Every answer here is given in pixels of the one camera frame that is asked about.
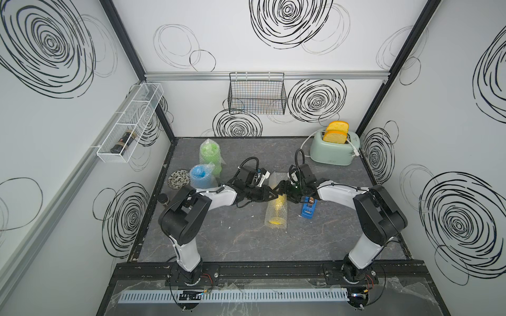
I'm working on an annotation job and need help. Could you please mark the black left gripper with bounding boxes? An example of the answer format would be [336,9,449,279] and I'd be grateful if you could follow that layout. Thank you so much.
[243,185,278,202]

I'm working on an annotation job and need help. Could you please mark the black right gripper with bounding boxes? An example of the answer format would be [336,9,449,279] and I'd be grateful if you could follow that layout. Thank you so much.
[272,180,305,204]

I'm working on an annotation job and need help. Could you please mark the yellow plastic wine glass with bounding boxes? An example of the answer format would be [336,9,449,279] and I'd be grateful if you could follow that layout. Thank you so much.
[264,195,288,229]

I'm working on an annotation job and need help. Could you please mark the blue tape dispenser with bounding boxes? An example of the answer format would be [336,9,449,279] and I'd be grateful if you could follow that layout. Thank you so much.
[300,197,318,219]

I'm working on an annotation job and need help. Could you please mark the blue plastic wine glass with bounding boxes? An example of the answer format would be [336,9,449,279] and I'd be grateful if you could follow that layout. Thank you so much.
[190,165,214,188]

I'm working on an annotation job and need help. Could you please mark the green plastic wine glass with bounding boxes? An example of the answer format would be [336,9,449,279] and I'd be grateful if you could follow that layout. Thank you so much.
[199,141,224,176]

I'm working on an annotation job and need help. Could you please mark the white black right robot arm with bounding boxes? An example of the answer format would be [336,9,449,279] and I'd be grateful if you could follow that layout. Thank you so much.
[274,164,408,284]

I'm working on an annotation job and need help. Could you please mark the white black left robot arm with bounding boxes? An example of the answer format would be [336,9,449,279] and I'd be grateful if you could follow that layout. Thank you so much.
[158,184,278,273]

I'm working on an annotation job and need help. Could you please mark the mint green toaster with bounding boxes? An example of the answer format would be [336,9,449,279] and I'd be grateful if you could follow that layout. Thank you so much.
[310,129,361,166]

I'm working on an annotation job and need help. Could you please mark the front yellow toast slice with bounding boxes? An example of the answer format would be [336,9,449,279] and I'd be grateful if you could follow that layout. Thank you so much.
[322,130,348,144]

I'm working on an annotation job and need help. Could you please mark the yellow toast slice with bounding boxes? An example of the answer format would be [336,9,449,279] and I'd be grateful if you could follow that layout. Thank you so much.
[322,130,348,144]
[325,121,349,134]

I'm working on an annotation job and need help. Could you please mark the rear yellow toast slice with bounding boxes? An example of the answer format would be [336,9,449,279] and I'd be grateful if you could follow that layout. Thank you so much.
[325,121,349,134]

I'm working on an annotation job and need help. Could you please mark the patterned small bowl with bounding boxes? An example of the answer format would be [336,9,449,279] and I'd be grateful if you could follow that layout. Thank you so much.
[167,169,191,190]

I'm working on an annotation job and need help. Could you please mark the small dark cylinder jar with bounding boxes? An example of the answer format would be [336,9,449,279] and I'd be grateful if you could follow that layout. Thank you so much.
[157,194,169,205]

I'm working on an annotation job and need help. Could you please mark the dark item in shelf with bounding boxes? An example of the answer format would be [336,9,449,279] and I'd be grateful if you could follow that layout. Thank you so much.
[110,130,137,155]

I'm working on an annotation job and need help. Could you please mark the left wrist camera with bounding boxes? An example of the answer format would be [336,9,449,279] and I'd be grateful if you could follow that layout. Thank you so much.
[253,168,271,187]

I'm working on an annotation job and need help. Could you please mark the black corrugated left cable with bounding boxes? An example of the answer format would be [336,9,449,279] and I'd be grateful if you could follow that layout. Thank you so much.
[236,156,260,179]

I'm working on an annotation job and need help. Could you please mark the black corrugated cable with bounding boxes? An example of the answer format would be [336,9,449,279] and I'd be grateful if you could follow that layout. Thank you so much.
[236,156,260,179]
[288,148,306,179]

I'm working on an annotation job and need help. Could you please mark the black corrugated right cable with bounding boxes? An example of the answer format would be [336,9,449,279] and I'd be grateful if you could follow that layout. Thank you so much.
[288,148,306,179]

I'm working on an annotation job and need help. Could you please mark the black wire wall basket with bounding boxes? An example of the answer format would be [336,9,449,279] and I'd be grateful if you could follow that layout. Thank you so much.
[227,79,287,115]

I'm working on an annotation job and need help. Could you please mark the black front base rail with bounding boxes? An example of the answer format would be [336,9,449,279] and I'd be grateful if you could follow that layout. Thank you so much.
[112,259,430,287]

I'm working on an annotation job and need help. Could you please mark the aluminium wall rail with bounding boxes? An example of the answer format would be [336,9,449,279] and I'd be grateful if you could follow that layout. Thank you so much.
[145,71,390,82]

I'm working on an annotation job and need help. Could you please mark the white slotted cable duct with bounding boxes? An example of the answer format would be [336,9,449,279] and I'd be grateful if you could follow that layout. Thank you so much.
[118,288,349,304]

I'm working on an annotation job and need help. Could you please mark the white wire wall shelf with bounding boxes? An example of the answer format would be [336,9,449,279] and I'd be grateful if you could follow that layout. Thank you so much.
[97,82,163,163]

